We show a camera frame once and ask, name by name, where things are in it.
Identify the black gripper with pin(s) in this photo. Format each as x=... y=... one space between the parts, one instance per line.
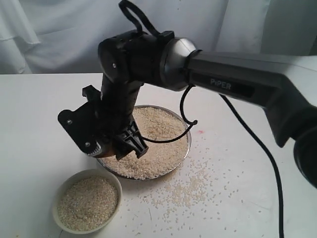
x=114 y=105

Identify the brown wooden cup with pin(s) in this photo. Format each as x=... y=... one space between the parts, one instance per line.
x=106 y=152

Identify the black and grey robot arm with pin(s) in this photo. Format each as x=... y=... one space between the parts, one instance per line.
x=284 y=86

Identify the round steel rice tray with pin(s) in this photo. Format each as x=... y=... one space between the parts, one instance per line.
x=156 y=123

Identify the white ceramic rice bowl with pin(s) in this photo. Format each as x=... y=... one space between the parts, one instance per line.
x=87 y=201

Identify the spilled rice grains on table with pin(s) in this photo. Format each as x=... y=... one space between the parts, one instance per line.
x=214 y=194

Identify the white fabric backdrop curtain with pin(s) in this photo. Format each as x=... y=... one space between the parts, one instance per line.
x=62 y=36

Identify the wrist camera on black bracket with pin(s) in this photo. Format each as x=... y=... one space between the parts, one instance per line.
x=80 y=125

